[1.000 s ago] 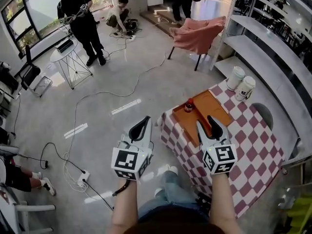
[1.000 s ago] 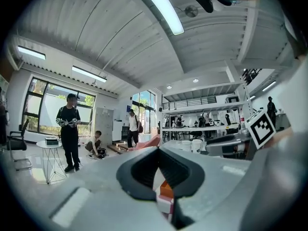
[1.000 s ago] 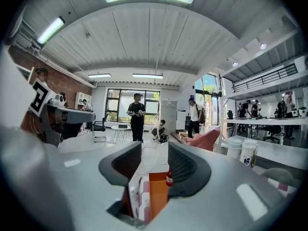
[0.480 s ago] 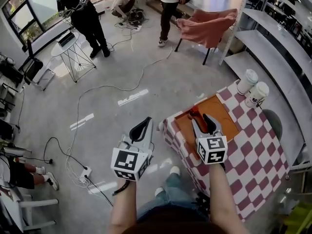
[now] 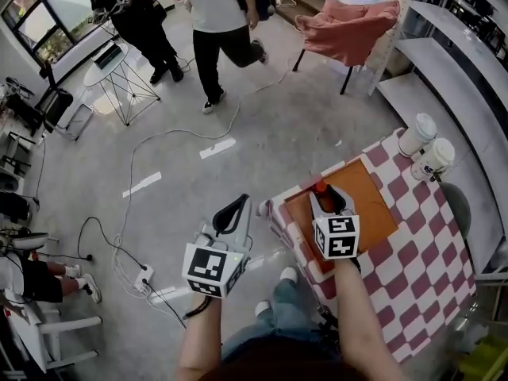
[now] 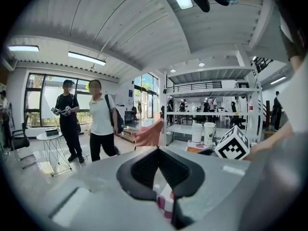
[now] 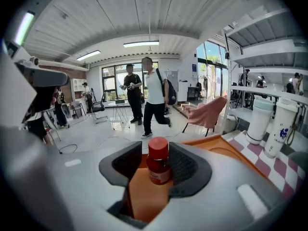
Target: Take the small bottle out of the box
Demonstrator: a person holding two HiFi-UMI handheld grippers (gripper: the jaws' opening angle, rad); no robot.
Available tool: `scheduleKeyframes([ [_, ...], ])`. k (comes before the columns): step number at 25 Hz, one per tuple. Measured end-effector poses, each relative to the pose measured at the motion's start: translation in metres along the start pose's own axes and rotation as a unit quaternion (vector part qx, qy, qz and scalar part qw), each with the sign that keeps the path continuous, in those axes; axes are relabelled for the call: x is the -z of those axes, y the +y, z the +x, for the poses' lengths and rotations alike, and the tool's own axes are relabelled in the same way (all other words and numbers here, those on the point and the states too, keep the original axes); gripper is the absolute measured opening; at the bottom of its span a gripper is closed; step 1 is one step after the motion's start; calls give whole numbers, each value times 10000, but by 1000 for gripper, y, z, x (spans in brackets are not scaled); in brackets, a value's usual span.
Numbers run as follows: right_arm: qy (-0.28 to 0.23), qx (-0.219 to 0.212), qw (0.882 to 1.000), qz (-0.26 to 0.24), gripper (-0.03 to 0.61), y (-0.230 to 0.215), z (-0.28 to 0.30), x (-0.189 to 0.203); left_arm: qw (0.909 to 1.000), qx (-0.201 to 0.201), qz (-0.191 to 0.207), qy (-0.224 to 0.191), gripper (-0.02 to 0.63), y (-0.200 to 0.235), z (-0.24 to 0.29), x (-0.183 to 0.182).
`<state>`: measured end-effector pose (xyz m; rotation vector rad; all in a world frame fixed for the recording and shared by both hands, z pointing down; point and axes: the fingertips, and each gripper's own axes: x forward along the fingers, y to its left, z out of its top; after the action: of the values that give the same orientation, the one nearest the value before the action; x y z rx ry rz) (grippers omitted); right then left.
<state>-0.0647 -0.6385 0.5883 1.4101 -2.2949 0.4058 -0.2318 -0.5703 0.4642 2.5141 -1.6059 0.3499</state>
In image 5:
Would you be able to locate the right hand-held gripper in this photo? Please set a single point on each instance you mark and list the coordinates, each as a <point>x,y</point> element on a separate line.
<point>337,238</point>

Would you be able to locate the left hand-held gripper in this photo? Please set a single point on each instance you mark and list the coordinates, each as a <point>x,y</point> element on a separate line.
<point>204,266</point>

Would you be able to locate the small orange-capped bottle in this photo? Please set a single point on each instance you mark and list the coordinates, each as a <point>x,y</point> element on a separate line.
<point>320,191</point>

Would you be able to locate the person's left forearm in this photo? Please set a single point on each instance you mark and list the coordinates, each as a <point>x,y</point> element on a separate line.
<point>198,343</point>

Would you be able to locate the person's right forearm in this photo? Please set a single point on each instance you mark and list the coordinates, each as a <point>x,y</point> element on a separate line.
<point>357,312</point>

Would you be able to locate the dark box with white edge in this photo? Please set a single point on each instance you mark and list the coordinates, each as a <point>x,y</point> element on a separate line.
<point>106,57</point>

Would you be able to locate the person's white shoe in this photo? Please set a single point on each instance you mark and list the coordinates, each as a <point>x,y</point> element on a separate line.
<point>262,309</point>
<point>288,274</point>

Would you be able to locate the black wristband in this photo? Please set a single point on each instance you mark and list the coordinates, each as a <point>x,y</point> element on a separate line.
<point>198,310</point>

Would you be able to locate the red white checkered tablecloth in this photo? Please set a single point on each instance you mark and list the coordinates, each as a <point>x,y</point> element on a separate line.
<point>420,252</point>

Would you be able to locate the white power strip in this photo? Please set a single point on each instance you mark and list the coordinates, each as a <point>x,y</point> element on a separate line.
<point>143,278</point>

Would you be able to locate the person's legs in jeans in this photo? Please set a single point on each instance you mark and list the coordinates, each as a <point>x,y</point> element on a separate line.
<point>285,316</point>

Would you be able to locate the white paper cup with lid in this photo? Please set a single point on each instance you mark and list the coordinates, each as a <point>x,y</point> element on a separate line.
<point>434,159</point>
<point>416,135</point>

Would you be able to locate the grey-green round stool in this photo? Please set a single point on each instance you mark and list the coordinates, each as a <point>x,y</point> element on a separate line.
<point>456,208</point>

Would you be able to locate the person's dark shirt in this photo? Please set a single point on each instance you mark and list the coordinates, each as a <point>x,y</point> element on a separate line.
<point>285,361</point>

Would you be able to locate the pink fabric chair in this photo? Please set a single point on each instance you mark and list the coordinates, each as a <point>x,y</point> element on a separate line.
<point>349,30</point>

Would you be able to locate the white metal shelf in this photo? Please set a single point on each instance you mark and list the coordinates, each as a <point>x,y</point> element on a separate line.
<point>448,66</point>

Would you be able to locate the black folding chair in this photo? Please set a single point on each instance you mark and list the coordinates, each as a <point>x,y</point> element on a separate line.
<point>55,101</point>

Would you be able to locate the yellow-green crate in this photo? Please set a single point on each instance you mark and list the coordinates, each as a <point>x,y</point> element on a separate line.
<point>486,359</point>

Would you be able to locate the white plastic chair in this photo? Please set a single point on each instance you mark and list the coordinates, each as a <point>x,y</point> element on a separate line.
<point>43,332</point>

